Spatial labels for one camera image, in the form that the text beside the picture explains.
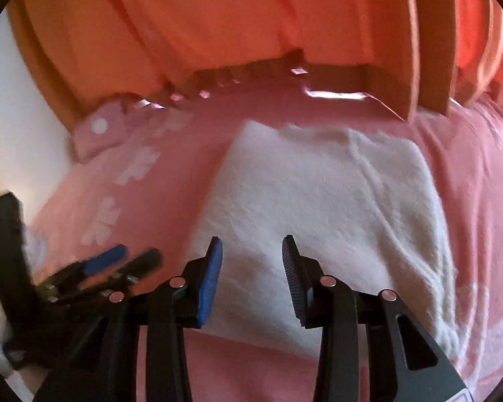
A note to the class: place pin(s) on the white sweater with black hearts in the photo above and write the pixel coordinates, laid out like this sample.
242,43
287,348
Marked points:
331,217

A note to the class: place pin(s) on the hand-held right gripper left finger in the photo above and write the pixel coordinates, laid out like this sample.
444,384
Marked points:
208,289

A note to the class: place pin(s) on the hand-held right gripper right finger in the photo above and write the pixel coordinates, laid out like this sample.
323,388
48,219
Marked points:
294,284

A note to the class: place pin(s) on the orange curtain with brown border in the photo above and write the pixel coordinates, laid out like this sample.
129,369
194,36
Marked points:
218,21

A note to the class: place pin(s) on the striped orange curtain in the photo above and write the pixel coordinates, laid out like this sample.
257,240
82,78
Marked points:
486,29

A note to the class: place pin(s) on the pink patterned blanket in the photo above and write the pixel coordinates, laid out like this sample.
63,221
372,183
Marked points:
151,184

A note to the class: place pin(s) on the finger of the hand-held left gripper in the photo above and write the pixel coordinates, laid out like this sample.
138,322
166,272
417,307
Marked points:
104,258
144,261

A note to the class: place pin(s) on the pink polka dot pillow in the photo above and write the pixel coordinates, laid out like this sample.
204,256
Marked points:
102,130

